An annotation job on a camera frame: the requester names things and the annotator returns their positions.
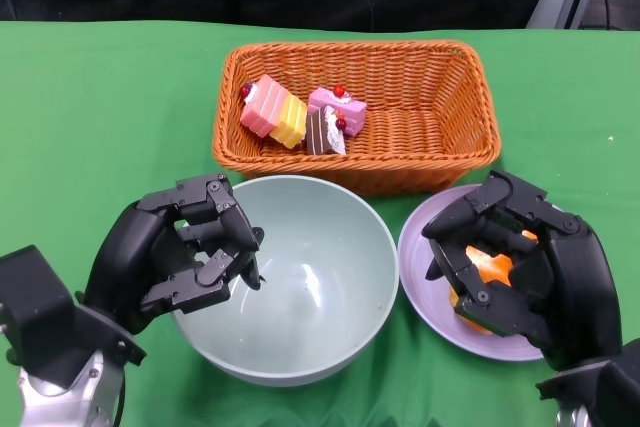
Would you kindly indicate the orange wicker basket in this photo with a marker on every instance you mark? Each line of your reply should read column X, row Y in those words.
column 425, row 137

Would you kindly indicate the yellow cake slice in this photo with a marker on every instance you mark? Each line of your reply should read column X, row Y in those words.
column 292, row 122

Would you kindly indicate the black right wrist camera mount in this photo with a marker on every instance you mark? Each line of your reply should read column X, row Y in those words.
column 600, row 382

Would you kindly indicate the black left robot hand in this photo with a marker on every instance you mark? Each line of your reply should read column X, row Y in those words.
column 130, row 257

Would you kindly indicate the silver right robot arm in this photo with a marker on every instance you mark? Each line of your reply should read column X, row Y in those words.
column 575, row 417

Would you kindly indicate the pale green bowl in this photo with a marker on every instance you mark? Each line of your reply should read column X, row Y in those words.
column 320, row 247

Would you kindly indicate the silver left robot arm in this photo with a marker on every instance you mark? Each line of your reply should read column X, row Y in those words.
column 55, row 404

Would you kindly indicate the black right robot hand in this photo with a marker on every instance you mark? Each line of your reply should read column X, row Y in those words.
column 580, row 287

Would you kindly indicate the brown chocolate cake slice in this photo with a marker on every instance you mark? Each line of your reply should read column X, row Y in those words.
column 317, row 137

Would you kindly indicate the pink cake slice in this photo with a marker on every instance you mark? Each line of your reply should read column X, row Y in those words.
column 352, row 114

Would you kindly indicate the salmon striped cake slice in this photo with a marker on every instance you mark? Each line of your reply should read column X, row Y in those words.
column 262, row 107

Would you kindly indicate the lavender plate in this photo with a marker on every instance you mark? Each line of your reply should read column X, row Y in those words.
column 420, row 287

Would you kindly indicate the orange striped bread roll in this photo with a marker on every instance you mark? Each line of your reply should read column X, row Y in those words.
column 492, row 269

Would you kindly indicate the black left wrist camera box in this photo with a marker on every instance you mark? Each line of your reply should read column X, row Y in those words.
column 40, row 317

